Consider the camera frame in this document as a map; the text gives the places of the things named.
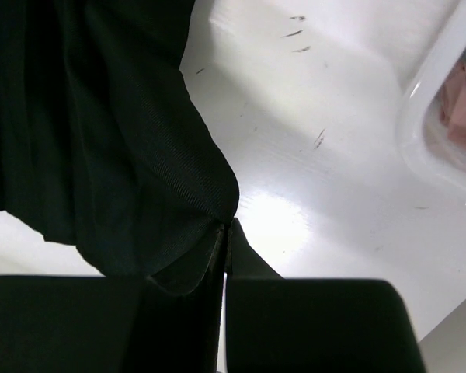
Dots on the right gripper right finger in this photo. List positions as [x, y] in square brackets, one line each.
[277, 324]

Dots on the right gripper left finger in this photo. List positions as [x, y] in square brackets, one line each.
[165, 323]

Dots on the black pleated skirt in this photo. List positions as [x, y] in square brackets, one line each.
[101, 146]

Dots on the white plastic basket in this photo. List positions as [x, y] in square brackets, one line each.
[421, 138]

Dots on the pink cloth in basket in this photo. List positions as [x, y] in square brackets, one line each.
[453, 104]

